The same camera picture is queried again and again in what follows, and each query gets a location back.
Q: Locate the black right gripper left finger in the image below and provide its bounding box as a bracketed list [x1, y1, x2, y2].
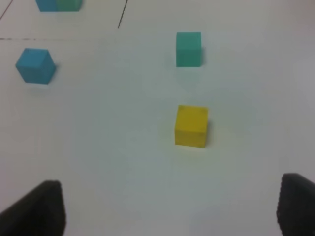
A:
[0, 180, 66, 236]

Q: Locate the yellow cube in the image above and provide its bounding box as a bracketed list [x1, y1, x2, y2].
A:
[174, 105, 208, 148]

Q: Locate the template green cube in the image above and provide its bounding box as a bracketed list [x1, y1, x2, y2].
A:
[57, 0, 82, 12]

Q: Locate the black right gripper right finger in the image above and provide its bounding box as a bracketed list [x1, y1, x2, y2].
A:
[276, 173, 315, 236]

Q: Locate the template blue cube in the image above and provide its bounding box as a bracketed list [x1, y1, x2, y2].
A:
[35, 0, 58, 12]

